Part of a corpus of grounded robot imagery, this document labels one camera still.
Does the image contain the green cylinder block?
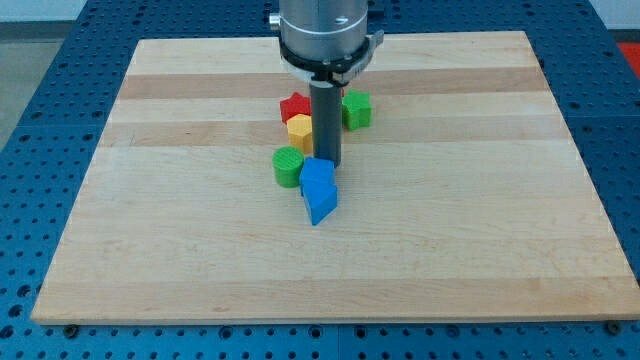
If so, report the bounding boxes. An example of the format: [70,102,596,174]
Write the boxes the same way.
[272,146,305,188]

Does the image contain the wooden board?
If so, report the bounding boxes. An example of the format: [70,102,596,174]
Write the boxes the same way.
[31,31,639,325]

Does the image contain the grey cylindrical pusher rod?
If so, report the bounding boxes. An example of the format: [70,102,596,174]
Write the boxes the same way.
[310,85,342,167]

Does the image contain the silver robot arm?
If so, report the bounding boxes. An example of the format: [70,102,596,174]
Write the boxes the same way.
[268,0,384,166]

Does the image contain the red star block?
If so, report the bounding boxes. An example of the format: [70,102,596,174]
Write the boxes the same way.
[279,92,312,124]

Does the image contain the yellow hexagon block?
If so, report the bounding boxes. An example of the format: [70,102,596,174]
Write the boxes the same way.
[286,114,313,154]

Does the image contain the blue pentagon block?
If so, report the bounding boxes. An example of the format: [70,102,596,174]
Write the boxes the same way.
[302,182,338,226]

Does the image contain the green star block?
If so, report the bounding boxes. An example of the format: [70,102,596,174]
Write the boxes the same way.
[342,90,372,131]

